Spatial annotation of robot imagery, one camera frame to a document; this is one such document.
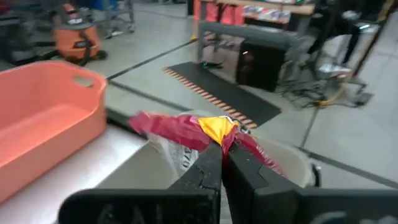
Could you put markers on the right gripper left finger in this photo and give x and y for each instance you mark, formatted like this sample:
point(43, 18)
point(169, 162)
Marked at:
point(192, 202)

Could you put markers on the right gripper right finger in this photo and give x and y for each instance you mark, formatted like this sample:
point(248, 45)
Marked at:
point(267, 202)

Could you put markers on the maroon ramen noodle pack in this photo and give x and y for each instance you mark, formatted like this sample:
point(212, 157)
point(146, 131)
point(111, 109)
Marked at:
point(180, 129)

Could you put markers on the light grey plastic bin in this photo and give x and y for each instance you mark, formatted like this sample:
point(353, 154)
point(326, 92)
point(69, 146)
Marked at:
point(292, 165)

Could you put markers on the black hazard-striped floor mat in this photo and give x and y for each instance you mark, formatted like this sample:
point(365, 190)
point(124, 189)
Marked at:
point(224, 93)

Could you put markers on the black computer tower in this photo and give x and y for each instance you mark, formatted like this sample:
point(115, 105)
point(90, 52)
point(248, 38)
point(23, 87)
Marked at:
point(259, 67)

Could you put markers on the orange plastic bin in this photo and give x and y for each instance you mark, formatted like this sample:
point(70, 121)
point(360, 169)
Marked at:
point(46, 118)

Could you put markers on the grey metal bench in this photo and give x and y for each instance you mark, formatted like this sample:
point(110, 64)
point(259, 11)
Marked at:
point(248, 34)

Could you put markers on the person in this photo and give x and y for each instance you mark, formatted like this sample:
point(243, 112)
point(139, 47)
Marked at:
point(335, 31)

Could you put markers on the red vacuum cleaner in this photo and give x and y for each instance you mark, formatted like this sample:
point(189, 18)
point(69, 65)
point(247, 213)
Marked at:
point(85, 49)

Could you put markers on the floral patterned cloth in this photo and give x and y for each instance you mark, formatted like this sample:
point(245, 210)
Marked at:
point(267, 15)

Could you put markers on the red fabric panel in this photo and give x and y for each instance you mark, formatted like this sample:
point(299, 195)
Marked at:
point(217, 14)

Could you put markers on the wooden workbench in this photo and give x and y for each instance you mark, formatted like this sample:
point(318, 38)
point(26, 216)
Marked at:
point(273, 7)

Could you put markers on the orange shop vacuum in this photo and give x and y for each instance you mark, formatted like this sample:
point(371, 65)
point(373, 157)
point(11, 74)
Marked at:
point(76, 40)

